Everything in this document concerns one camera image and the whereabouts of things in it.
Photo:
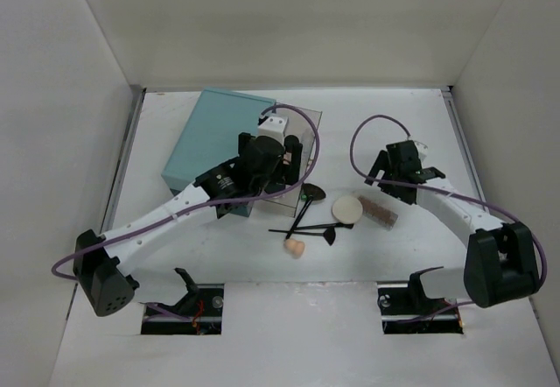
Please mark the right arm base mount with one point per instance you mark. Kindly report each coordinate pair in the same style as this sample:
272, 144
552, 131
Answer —
405, 311

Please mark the teal makeup organizer box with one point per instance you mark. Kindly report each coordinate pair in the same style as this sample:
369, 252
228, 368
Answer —
210, 135

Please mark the black fan brush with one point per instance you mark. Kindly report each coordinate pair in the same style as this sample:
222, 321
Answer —
329, 234

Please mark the white round powder puff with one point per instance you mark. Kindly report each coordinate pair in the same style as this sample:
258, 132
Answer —
347, 209

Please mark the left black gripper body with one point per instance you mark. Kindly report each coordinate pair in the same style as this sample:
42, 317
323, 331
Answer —
288, 159

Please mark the thin black makeup brush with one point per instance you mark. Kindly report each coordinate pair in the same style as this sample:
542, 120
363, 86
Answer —
326, 226

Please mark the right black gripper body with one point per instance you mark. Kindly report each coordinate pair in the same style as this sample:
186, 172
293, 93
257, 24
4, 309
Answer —
382, 164

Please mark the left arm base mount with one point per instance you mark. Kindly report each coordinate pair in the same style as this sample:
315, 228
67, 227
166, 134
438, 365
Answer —
198, 312

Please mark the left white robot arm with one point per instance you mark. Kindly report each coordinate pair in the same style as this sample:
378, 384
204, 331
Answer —
103, 265

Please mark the peach makeup sponge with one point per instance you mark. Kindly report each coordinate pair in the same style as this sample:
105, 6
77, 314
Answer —
294, 247

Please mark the clear acrylic box door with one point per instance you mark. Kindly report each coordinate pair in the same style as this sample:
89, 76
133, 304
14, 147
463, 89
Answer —
304, 124

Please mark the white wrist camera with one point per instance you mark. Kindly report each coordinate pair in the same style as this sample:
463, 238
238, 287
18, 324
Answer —
422, 150
273, 127

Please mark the black kabuki brush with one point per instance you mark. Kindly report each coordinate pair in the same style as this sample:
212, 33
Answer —
311, 193

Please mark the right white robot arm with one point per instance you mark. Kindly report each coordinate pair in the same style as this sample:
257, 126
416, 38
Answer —
500, 261

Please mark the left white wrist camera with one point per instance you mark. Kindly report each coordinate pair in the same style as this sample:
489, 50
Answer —
273, 127

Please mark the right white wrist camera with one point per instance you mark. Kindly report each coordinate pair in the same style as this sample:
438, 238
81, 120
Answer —
422, 150

